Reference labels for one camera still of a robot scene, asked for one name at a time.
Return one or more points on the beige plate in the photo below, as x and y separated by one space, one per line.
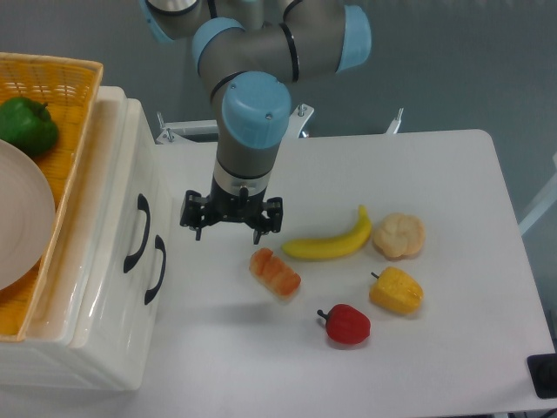
27 214

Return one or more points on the black device at edge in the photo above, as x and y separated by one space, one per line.
542 369

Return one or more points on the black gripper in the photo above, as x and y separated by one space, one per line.
198 211

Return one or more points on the round bread roll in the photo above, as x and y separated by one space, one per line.
400 235

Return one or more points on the green bell pepper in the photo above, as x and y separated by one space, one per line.
27 125

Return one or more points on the yellow wicker basket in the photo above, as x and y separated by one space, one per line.
69 86

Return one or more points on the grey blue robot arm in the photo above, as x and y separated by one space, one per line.
246 66

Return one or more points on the red bell pepper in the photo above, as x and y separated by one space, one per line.
346 325

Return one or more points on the white drawer cabinet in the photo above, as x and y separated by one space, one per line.
45 357

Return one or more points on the yellow banana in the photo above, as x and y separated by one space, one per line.
333 247

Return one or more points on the orange glazed bread loaf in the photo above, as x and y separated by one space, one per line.
274 274

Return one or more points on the yellow bell pepper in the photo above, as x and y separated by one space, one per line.
396 291

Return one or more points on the white frame bar right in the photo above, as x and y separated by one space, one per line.
543 200

